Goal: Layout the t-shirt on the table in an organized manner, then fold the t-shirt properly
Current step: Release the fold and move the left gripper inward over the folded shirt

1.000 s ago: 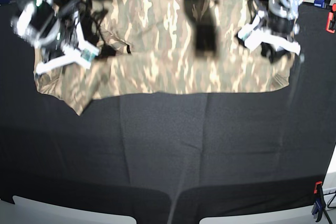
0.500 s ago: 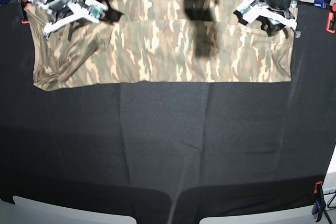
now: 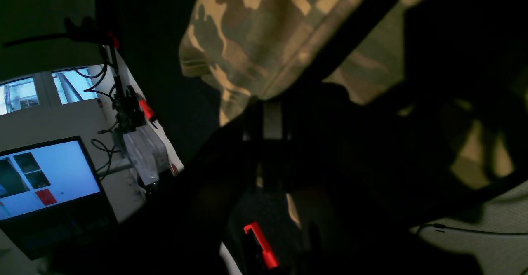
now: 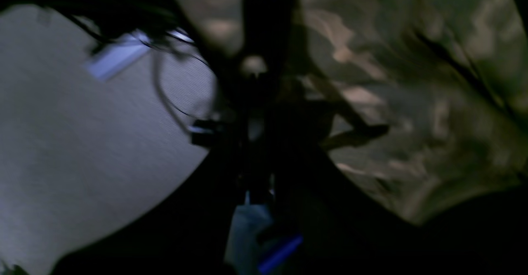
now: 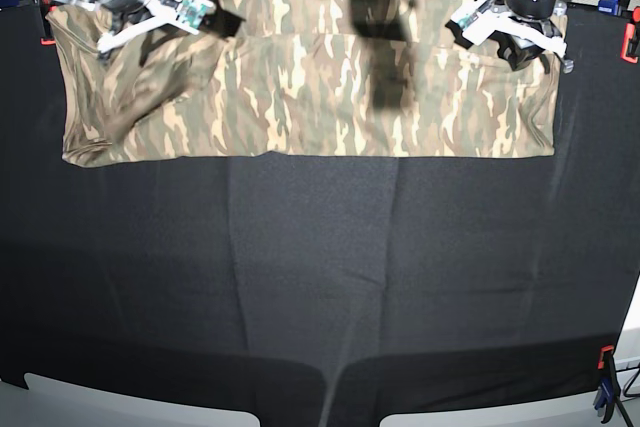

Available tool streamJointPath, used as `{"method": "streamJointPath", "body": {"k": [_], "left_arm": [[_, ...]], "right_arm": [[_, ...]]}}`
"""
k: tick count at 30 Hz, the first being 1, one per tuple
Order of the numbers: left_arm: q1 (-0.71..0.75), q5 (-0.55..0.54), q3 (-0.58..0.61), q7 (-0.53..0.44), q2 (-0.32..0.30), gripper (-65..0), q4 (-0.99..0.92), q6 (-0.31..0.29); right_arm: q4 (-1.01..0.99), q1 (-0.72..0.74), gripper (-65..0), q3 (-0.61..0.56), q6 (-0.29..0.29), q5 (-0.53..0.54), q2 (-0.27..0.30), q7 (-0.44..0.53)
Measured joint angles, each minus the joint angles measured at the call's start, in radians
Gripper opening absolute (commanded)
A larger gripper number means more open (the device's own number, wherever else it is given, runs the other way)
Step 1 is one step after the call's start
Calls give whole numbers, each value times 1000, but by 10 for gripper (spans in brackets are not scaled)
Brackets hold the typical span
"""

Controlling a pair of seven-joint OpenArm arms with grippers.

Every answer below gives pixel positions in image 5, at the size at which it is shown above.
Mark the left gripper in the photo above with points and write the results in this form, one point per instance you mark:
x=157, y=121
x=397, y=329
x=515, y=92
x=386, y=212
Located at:
x=521, y=39

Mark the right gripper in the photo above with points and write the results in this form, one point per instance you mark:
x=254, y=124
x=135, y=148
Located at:
x=132, y=18

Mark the camouflage t-shirt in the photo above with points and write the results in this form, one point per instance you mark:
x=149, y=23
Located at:
x=300, y=77

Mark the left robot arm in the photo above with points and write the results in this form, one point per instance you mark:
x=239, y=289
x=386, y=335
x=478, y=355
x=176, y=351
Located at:
x=525, y=8

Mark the red clamp right edge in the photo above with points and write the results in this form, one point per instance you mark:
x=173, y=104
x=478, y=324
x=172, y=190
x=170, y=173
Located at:
x=630, y=45

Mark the red clamp edge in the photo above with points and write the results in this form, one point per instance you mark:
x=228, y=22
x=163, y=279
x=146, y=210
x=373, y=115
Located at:
x=47, y=42
x=630, y=45

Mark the red clamp left edge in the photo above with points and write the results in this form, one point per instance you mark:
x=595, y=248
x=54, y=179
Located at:
x=47, y=42

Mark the black table cloth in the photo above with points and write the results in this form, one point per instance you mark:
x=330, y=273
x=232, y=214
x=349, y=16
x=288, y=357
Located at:
x=284, y=285

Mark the orange black clamp bottom right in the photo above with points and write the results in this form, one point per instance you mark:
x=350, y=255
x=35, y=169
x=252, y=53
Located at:
x=608, y=390

